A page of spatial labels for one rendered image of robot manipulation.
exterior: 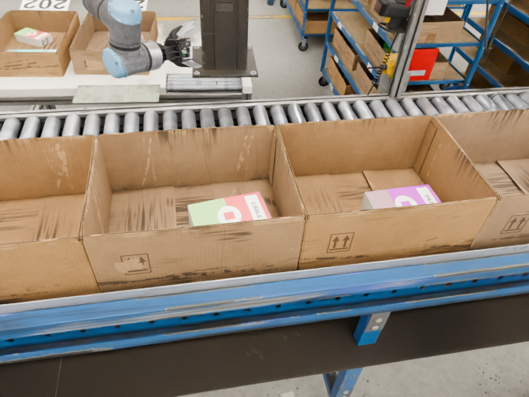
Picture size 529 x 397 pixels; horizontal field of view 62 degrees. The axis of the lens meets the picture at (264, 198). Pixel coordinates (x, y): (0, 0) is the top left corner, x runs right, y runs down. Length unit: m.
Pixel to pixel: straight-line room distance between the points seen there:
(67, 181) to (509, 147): 1.13
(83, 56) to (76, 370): 1.15
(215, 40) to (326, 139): 0.83
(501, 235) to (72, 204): 0.96
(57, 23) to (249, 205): 1.50
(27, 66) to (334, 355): 1.47
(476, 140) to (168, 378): 0.97
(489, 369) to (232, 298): 1.38
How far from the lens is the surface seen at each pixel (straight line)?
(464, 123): 1.22
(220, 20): 1.74
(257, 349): 1.12
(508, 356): 2.10
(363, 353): 1.16
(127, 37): 1.39
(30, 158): 1.07
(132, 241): 0.79
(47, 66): 1.88
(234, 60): 1.81
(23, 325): 0.89
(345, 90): 2.91
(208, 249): 0.82
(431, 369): 1.93
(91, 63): 1.85
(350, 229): 0.86
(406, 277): 0.94
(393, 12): 1.68
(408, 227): 0.91
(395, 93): 1.82
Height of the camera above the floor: 1.62
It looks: 44 degrees down
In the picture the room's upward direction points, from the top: 4 degrees clockwise
